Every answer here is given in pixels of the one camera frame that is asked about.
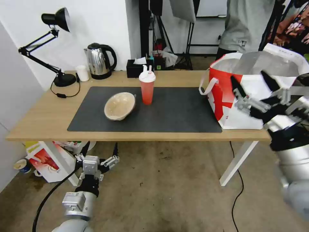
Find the black light stand tripod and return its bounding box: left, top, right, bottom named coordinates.
left=149, top=0, right=194, bottom=71

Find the white softbox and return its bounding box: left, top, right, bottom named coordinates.
left=168, top=0, right=197, bottom=23

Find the black tissue box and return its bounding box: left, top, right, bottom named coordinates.
left=126, top=57, right=155, bottom=79

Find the black desk mat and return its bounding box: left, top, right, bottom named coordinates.
left=67, top=86, right=223, bottom=133

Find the black desk lamp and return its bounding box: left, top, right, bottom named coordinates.
left=18, top=7, right=77, bottom=88

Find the black camera tripod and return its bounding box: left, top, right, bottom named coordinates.
left=258, top=0, right=302, bottom=52

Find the instant noodle cup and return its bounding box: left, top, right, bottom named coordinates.
left=13, top=159, right=32, bottom=174

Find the floral patterned cloth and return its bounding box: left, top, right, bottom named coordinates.
left=275, top=6, right=309, bottom=49

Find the black floor cable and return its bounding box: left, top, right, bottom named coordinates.
left=226, top=141, right=245, bottom=232

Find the beige paper bowl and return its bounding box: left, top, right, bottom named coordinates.
left=104, top=92, right=137, bottom=121

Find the black lamp cable with switch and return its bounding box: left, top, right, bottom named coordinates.
left=50, top=77, right=81, bottom=99

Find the red white printed carton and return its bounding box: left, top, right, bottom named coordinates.
left=25, top=141, right=80, bottom=183

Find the person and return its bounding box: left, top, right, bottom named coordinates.
left=218, top=0, right=278, bottom=59

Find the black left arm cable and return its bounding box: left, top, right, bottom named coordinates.
left=33, top=167, right=80, bottom=232

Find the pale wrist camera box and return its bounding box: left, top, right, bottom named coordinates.
left=83, top=156, right=100, bottom=179

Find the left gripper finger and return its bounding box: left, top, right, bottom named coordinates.
left=75, top=141, right=90, bottom=162
left=100, top=142, right=120, bottom=173

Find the red white takeout bag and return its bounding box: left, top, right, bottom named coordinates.
left=199, top=43, right=309, bottom=130

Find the small white cup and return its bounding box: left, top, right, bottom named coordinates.
left=75, top=65, right=90, bottom=82

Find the wooden table with white legs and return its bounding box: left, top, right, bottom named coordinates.
left=5, top=70, right=272, bottom=187

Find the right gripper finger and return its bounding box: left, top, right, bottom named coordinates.
left=260, top=71, right=293, bottom=105
left=230, top=76, right=269, bottom=114

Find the red cup with white lid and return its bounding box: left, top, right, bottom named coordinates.
left=138, top=64, right=156, bottom=105

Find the steel electric kettle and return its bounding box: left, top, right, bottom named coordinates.
left=83, top=43, right=118, bottom=80

